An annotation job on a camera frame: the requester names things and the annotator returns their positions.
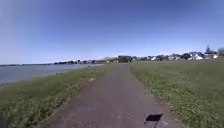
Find wide grass field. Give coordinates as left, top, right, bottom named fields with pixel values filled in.
left=127, top=59, right=224, bottom=128

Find distant wooded shore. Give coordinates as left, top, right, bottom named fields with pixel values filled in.
left=0, top=63, right=56, bottom=67

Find lake water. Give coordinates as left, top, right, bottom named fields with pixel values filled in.
left=0, top=63, right=105, bottom=85

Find row of buildings and trees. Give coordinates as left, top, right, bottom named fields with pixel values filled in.
left=53, top=44, right=224, bottom=65

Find grey asphalt path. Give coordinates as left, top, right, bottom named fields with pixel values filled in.
left=34, top=63, right=188, bottom=128

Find grass strip beside water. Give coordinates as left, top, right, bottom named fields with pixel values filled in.
left=0, top=63, right=114, bottom=128

